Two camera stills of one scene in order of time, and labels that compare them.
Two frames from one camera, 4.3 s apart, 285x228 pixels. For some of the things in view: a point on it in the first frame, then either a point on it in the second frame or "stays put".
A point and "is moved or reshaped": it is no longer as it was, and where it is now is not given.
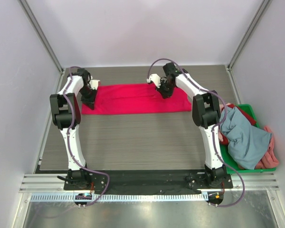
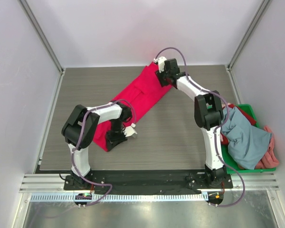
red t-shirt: [132, 98] is moved or reshaped
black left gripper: [88, 99] -> [116, 140]
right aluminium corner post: [229, 66] stays put
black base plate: [147, 181] stays put
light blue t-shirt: [247, 143] stays put
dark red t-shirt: [226, 140] stays put
